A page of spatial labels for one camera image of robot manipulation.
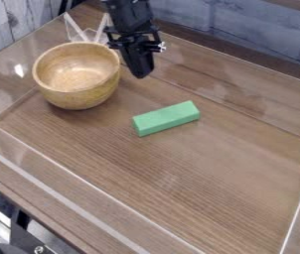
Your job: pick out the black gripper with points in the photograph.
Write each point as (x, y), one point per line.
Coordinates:
(133, 34)

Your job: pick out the clear acrylic corner bracket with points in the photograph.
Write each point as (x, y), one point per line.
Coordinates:
(88, 34)

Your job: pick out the clear acrylic front wall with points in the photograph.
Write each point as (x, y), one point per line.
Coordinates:
(100, 179)

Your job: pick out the black table leg bracket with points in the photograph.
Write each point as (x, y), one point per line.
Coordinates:
(21, 238)

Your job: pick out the wooden bowl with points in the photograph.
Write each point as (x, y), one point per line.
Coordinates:
(76, 74)

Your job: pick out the green stick block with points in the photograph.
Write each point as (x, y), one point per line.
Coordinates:
(165, 118)

